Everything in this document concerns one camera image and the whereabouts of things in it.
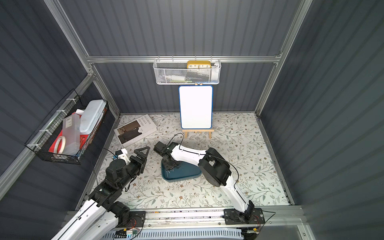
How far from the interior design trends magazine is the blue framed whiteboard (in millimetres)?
273

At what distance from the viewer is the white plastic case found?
71 cm

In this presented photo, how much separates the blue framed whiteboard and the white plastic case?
0.43 meters

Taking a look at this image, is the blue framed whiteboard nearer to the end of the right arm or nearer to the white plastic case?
the end of the right arm

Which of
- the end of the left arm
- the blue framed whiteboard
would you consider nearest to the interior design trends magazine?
the blue framed whiteboard

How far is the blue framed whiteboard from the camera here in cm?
91

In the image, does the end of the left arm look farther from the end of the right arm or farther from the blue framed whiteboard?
the blue framed whiteboard
